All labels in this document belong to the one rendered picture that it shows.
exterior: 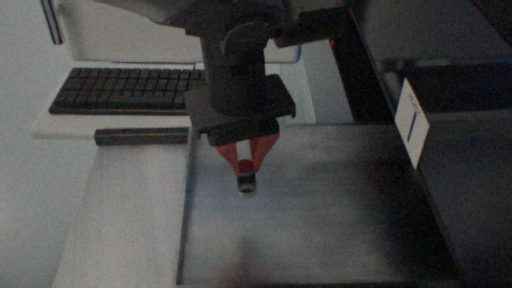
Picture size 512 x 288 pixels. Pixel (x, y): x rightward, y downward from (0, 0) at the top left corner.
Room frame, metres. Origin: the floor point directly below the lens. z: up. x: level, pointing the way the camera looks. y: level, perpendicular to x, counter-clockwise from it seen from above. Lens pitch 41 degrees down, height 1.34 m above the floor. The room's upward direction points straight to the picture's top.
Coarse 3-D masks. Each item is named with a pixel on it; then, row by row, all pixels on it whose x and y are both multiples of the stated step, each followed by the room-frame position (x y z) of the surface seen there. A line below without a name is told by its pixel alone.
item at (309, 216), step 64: (320, 128) 0.53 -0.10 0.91; (384, 128) 0.53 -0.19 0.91; (192, 192) 0.43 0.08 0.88; (256, 192) 0.43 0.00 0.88; (320, 192) 0.43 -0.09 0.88; (384, 192) 0.43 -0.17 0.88; (192, 256) 0.33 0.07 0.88; (256, 256) 0.33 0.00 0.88; (320, 256) 0.33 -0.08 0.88; (384, 256) 0.33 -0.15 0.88; (448, 256) 0.33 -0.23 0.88
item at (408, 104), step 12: (408, 84) 0.44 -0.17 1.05; (408, 96) 0.43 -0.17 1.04; (408, 108) 0.42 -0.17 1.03; (420, 108) 0.39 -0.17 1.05; (396, 120) 0.44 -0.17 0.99; (408, 120) 0.41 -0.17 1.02; (420, 120) 0.38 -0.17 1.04; (408, 132) 0.40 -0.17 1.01; (420, 132) 0.38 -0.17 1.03; (408, 144) 0.39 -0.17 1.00; (420, 144) 0.37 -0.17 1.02
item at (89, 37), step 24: (72, 0) 0.88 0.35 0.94; (72, 24) 0.88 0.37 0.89; (96, 24) 0.88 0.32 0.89; (120, 24) 0.88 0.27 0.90; (144, 24) 0.88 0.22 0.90; (72, 48) 0.88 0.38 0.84; (96, 48) 0.88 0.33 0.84; (120, 48) 0.88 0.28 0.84; (144, 48) 0.88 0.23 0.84; (168, 48) 0.88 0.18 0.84; (192, 48) 0.88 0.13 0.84; (264, 48) 0.87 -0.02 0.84; (288, 48) 0.87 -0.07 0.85
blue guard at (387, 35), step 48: (384, 0) 0.58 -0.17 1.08; (432, 0) 0.43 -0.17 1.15; (384, 48) 0.54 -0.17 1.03; (432, 48) 0.41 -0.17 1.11; (480, 48) 0.32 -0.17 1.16; (432, 96) 0.38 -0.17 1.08; (480, 96) 0.30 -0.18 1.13; (432, 144) 0.35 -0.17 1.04; (480, 144) 0.28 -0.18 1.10; (432, 192) 0.32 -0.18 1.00; (480, 192) 0.25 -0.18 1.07; (480, 240) 0.23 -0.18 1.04
